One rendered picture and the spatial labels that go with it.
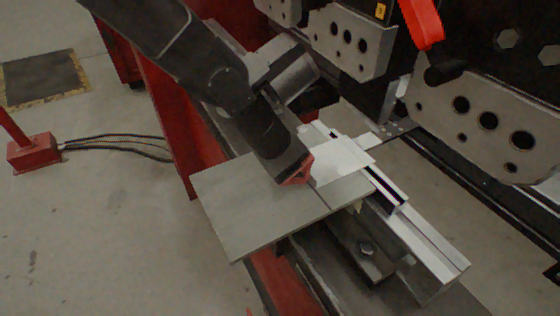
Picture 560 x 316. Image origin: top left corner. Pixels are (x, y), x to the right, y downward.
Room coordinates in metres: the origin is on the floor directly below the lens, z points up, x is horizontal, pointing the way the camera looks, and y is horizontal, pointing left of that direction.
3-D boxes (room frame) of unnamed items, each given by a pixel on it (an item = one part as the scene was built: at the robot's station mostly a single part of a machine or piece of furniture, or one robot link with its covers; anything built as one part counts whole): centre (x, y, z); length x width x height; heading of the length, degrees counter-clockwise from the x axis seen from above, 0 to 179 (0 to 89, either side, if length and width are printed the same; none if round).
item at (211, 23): (0.88, 0.14, 0.92); 0.50 x 0.06 x 0.10; 30
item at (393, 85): (0.40, -0.13, 1.13); 0.10 x 0.02 x 0.10; 30
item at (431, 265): (0.35, -0.16, 0.92); 0.39 x 0.06 x 0.10; 30
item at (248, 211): (0.33, 0.00, 1.00); 0.26 x 0.18 x 0.01; 120
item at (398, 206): (0.37, -0.15, 0.98); 0.20 x 0.03 x 0.03; 30
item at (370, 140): (0.48, -0.26, 1.01); 0.26 x 0.12 x 0.05; 120
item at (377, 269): (0.34, -0.10, 0.89); 0.30 x 0.05 x 0.03; 30
